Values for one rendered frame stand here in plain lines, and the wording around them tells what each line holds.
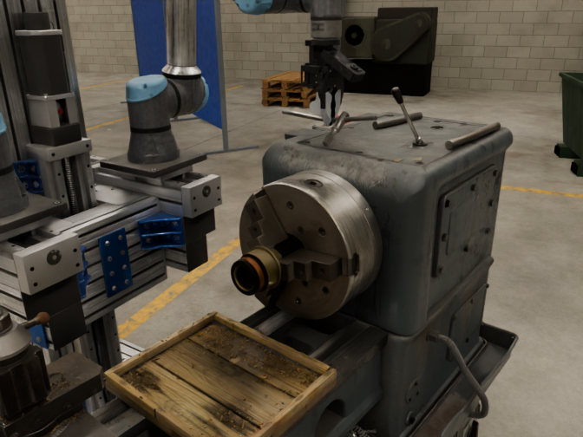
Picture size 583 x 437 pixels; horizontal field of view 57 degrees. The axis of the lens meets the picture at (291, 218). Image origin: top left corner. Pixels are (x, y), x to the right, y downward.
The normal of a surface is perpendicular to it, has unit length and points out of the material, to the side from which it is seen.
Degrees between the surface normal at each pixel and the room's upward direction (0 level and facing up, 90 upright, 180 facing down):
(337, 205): 38
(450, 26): 90
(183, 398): 0
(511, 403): 0
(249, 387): 0
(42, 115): 90
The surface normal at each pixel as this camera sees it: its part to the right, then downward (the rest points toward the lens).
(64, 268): 0.85, 0.18
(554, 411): -0.01, -0.93
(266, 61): -0.40, 0.35
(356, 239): 0.71, -0.14
